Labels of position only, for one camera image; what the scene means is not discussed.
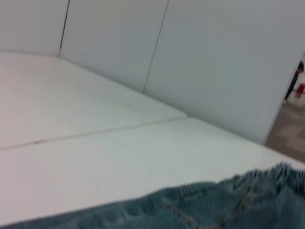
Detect person in black clothes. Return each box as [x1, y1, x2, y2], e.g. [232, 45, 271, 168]
[283, 61, 305, 103]

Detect blue denim shorts with print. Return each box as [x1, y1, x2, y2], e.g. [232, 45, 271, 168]
[0, 162, 305, 229]

